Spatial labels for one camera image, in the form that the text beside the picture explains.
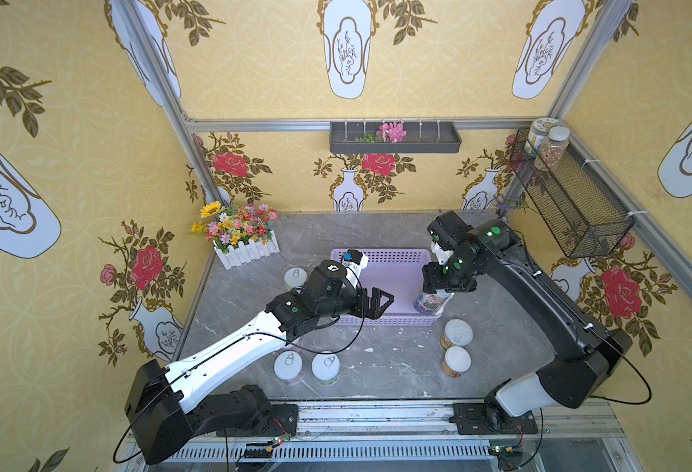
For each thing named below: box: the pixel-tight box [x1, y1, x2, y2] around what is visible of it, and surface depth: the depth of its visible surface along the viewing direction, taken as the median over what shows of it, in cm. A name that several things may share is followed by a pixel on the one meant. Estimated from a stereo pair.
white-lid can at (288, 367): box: [273, 350, 304, 386], surface depth 80 cm
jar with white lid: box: [533, 125, 572, 172], surface depth 82 cm
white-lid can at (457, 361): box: [441, 345, 472, 379], surface depth 79 cm
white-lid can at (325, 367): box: [310, 350, 342, 386], surface depth 79 cm
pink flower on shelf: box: [376, 120, 407, 143], surface depth 90 cm
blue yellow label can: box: [413, 289, 456, 316], surface depth 75 cm
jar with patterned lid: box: [523, 117, 559, 157], surface depth 87 cm
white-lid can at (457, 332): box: [439, 318, 473, 352], surface depth 82 cm
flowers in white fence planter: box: [189, 201, 281, 271], surface depth 99 cm
